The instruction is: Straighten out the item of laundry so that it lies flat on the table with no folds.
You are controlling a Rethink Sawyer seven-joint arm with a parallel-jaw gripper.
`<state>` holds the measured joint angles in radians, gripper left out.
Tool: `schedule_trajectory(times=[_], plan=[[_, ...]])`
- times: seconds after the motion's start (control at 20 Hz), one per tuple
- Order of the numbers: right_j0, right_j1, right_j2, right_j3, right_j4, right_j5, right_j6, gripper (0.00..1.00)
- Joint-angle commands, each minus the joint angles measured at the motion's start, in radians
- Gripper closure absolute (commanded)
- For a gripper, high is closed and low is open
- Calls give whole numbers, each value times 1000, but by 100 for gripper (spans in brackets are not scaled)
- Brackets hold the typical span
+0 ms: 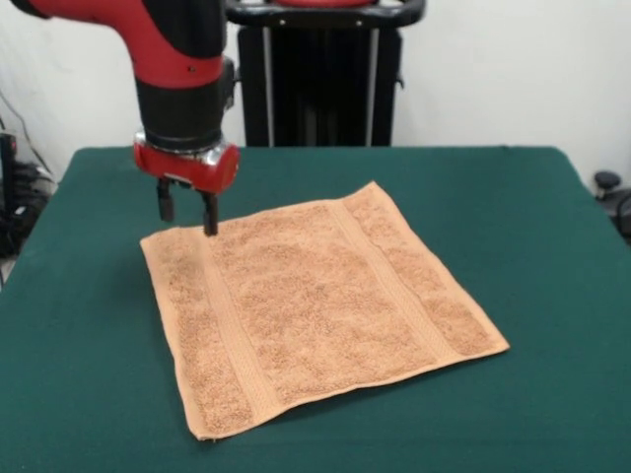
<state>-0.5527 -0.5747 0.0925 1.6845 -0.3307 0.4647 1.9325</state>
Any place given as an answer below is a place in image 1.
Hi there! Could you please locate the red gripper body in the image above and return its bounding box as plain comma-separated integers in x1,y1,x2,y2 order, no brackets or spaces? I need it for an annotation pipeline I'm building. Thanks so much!
132,128,242,195

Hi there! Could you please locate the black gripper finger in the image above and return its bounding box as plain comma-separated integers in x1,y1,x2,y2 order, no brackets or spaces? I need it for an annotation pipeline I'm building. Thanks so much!
198,190,220,237
156,176,176,223

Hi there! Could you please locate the orange terry towel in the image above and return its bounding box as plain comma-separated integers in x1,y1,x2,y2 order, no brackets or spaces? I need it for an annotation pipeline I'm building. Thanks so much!
139,180,511,440

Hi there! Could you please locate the black equipment box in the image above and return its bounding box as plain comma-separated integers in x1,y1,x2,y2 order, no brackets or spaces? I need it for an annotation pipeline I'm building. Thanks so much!
0,130,21,222

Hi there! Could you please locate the dark green table cloth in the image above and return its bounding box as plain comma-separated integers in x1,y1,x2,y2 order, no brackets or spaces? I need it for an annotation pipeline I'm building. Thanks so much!
0,145,631,473

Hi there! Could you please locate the black chair base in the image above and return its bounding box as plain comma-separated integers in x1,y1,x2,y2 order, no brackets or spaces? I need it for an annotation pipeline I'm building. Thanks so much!
593,169,631,246

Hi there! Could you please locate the black cable bundle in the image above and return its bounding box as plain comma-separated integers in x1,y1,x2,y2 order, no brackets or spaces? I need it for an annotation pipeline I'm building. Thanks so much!
0,162,61,258

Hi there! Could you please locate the black robot pedestal with handle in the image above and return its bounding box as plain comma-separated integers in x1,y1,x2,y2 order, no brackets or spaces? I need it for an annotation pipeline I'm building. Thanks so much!
224,0,426,148

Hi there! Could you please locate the grey cable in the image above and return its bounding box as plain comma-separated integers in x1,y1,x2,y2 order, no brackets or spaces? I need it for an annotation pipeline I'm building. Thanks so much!
0,91,56,181

